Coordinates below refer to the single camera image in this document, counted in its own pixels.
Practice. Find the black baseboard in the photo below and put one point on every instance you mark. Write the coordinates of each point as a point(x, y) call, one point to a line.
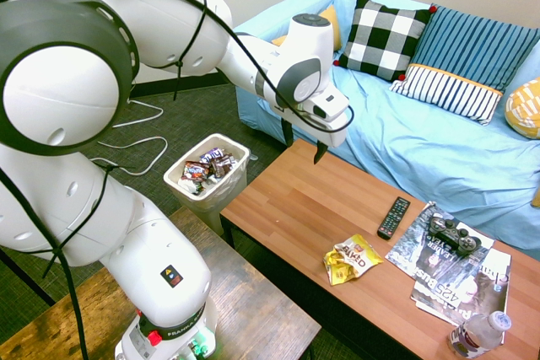
point(181, 84)

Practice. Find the black floor strip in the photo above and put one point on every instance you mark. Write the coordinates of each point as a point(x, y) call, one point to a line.
point(25, 277)

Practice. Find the grey cover magazine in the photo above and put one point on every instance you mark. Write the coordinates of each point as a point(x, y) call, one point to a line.
point(415, 246)

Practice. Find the black game controller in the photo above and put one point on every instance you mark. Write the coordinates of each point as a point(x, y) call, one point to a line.
point(453, 235)

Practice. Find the black white checkered pillow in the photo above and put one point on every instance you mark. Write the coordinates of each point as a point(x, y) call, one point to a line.
point(381, 37)

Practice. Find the dark rustic wooden table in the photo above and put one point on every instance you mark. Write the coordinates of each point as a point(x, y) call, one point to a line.
point(253, 301)

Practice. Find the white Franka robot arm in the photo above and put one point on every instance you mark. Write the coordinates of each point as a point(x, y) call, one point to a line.
point(63, 94)

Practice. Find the crumpled white paper trash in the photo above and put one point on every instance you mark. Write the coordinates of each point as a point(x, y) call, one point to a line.
point(190, 186)

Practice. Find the black tv remote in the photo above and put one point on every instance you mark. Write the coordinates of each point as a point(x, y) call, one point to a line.
point(393, 218)

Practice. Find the blue striped pillow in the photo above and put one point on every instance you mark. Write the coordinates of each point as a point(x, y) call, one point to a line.
point(472, 48)

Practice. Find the brown object beside sofa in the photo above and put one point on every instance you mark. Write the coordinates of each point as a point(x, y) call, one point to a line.
point(536, 197)

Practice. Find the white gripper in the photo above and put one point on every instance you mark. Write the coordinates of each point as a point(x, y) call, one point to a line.
point(335, 134)

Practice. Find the purple candy wrapper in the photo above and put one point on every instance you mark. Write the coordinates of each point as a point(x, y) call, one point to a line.
point(211, 153)

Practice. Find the plain yellow pillow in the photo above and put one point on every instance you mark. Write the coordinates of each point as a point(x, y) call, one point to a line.
point(335, 25)

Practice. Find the light blue covered sofa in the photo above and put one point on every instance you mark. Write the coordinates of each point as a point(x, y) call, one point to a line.
point(401, 132)

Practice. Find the white plastic trash bin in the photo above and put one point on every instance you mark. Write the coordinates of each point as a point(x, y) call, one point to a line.
point(236, 153)

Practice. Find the red orange snack wrapper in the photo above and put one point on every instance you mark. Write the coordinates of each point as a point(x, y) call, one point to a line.
point(196, 171)

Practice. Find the brown candy wrapper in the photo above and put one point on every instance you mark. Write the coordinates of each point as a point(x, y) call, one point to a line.
point(222, 164)

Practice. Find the clear plastic water bottle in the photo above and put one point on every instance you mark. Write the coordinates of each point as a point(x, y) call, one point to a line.
point(476, 334)

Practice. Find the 425 Business magazine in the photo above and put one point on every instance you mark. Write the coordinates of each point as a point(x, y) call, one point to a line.
point(481, 292)

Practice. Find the yellow chip bag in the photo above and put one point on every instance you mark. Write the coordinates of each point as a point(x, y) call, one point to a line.
point(352, 261)

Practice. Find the yellow white patterned pillow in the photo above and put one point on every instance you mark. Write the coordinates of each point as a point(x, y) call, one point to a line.
point(525, 109)

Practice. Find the wooden coffee table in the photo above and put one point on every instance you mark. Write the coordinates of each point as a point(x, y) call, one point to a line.
point(304, 208)

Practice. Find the white navy striped pillow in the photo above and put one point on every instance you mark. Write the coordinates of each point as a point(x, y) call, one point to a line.
point(451, 92)

